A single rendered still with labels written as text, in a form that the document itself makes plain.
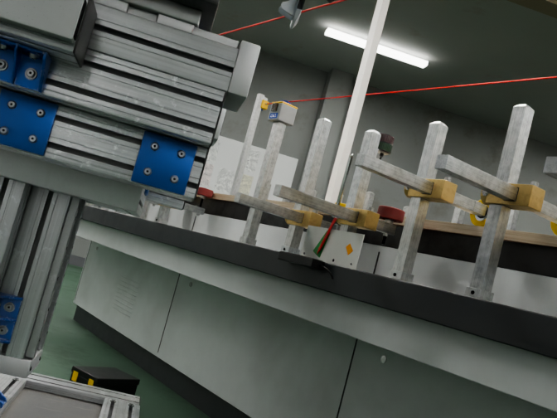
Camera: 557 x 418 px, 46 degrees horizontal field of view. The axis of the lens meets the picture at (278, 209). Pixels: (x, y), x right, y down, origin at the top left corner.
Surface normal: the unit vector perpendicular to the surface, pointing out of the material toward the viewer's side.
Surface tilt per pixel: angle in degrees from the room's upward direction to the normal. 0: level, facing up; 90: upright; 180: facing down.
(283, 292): 90
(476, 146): 90
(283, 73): 90
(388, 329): 90
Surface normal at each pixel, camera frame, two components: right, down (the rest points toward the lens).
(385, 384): -0.79, -0.26
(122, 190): 0.18, -0.04
